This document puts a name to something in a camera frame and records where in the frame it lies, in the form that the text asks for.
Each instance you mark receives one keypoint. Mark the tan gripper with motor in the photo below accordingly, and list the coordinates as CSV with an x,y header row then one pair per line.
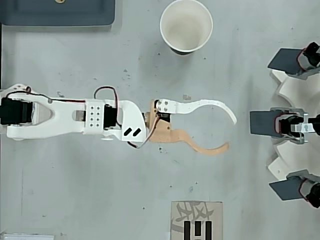
x,y
162,127

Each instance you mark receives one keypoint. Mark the white paper cup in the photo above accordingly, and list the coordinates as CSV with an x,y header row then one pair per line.
x,y
186,27

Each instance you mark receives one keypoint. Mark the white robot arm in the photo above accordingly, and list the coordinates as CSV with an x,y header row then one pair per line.
x,y
62,122

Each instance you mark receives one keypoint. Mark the dark grey flap plate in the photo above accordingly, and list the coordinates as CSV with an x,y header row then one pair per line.
x,y
261,123
282,61
285,188

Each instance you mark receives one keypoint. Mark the cardboard card with black bars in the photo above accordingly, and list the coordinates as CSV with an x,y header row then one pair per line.
x,y
180,225

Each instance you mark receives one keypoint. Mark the grey plastic tray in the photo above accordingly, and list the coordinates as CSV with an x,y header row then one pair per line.
x,y
57,12

